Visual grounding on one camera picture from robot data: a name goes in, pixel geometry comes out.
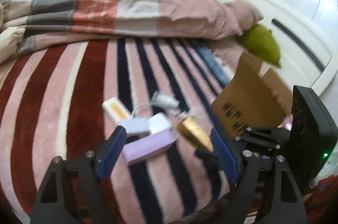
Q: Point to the patchwork pink grey duvet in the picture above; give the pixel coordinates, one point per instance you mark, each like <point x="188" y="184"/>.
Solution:
<point x="49" y="22"/>

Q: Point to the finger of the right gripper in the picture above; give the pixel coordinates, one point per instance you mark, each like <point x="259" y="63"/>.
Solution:
<point x="270" y="137"/>

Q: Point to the cream fleece blanket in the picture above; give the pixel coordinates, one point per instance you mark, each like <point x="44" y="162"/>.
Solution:
<point x="11" y="39"/>

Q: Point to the white adapter hub with cable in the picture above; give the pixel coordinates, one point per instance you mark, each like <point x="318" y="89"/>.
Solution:
<point x="135" y="126"/>

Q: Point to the gold cosmetic tube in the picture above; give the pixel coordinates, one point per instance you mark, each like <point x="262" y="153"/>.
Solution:
<point x="194" y="133"/>

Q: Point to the white bed headboard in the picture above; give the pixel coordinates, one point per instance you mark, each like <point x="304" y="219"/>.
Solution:
<point x="307" y="57"/>

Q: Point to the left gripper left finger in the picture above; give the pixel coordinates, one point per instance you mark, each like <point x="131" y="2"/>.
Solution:
<point x="70" y="189"/>

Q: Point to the striped plush blanket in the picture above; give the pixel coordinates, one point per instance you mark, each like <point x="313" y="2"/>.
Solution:
<point x="51" y="105"/>

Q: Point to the white earbuds case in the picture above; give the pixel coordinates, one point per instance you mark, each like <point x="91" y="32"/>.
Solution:
<point x="159" y="122"/>

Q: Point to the green plush toy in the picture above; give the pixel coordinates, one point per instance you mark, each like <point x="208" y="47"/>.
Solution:
<point x="260" y="41"/>

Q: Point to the person forearm red sleeve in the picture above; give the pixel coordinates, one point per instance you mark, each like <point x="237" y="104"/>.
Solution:
<point x="318" y="201"/>

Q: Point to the lilac rectangular box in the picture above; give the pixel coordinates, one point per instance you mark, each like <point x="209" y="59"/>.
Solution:
<point x="148" y="147"/>

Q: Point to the small white dropper bottle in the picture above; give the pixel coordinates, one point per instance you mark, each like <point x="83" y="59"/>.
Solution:
<point x="161" y="100"/>

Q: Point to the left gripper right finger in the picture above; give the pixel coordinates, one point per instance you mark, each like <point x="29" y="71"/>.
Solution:
<point x="281" y="200"/>

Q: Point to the white box yellow label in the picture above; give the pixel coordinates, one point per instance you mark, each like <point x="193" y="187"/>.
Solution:
<point x="116" y="110"/>

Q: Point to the brown cardboard box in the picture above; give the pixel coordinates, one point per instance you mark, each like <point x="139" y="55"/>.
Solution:
<point x="254" y="97"/>

